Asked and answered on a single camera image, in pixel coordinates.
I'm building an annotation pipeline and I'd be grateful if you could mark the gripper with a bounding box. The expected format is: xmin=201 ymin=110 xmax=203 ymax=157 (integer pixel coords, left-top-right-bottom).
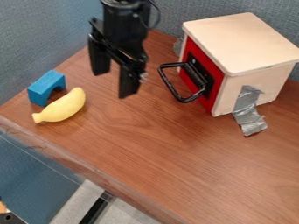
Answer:
xmin=86 ymin=0 xmax=152 ymax=100

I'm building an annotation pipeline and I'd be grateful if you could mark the drawer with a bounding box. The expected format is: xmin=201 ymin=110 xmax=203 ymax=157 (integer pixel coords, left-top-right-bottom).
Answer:
xmin=156 ymin=35 xmax=227 ymax=116

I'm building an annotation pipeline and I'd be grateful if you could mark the yellow toy banana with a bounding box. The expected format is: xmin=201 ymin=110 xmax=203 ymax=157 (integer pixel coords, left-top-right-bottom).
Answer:
xmin=30 ymin=87 xmax=88 ymax=124

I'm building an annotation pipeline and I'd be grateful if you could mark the grey tape strip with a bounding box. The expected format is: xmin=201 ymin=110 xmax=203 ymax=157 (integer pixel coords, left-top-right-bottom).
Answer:
xmin=231 ymin=84 xmax=270 ymax=137
xmin=171 ymin=35 xmax=185 ymax=57

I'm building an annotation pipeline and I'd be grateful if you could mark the blue arch block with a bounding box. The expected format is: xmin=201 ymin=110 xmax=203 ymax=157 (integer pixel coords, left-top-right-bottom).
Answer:
xmin=25 ymin=69 xmax=68 ymax=108

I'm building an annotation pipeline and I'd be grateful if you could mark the cabinet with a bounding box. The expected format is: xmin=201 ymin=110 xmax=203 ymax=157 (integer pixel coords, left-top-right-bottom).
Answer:
xmin=176 ymin=11 xmax=299 ymax=118

